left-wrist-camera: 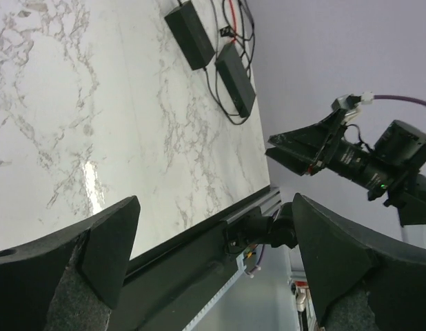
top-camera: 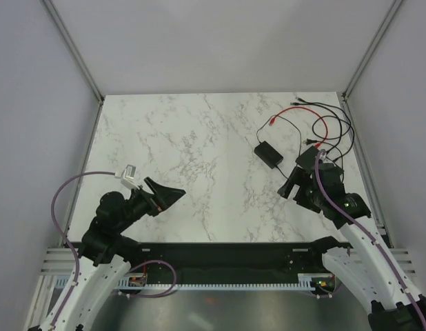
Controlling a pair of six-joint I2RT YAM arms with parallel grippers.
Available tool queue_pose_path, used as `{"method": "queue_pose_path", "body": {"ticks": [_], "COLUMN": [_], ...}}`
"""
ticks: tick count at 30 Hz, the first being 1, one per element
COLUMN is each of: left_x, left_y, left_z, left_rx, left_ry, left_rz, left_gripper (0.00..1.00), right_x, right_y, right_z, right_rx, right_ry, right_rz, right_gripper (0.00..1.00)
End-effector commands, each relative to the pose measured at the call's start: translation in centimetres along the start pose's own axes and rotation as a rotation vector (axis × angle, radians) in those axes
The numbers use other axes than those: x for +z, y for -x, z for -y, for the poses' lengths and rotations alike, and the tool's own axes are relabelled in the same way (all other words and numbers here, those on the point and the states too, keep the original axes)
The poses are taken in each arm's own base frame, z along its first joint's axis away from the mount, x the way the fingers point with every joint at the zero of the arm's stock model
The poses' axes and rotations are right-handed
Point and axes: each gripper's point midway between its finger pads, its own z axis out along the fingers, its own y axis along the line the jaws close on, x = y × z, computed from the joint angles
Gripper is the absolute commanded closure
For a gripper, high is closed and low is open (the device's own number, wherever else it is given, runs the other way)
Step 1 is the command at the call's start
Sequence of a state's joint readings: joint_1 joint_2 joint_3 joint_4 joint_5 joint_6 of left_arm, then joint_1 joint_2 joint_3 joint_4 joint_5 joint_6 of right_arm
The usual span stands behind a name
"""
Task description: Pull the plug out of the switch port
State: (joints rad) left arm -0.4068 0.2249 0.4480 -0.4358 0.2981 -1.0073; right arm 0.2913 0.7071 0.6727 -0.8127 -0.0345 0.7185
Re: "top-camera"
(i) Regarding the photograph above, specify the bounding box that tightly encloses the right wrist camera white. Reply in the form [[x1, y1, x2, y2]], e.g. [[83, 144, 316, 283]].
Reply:
[[316, 149, 332, 163]]

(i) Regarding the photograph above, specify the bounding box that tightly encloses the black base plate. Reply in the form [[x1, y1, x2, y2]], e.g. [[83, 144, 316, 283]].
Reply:
[[122, 237, 351, 284]]

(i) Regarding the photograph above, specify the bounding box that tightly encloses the white cable duct rail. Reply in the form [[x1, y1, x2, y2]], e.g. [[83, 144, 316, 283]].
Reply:
[[56, 274, 312, 290]]

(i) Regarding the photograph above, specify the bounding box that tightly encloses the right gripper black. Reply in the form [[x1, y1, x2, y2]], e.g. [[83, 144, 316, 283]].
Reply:
[[277, 165, 325, 214]]

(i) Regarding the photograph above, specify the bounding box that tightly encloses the black network switch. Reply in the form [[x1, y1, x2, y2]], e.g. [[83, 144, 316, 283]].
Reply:
[[295, 146, 319, 172]]

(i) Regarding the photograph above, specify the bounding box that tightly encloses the aluminium frame rail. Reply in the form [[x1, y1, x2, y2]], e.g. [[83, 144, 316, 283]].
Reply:
[[41, 248, 75, 275]]

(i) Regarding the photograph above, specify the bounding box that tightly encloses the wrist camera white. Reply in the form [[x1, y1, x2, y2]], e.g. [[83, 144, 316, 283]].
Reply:
[[120, 165, 139, 190], [316, 149, 332, 163]]

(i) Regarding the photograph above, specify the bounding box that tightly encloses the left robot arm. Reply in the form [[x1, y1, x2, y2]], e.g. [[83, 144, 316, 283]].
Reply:
[[35, 177, 186, 330]]

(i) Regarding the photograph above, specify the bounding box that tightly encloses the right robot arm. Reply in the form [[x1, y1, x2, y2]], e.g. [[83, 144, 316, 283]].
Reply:
[[278, 163, 426, 330]]

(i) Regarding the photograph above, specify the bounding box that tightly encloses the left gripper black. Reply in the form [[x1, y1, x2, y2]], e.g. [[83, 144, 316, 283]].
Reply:
[[116, 176, 185, 232]]

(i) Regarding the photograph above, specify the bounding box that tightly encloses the black power adapter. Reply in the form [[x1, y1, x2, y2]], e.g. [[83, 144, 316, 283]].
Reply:
[[254, 141, 283, 169]]

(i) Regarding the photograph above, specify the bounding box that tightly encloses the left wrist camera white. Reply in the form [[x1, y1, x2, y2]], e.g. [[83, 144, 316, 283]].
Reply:
[[120, 165, 139, 190]]

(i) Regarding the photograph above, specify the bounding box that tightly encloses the red ethernet cable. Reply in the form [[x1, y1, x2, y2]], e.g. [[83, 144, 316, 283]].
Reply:
[[269, 107, 329, 144]]

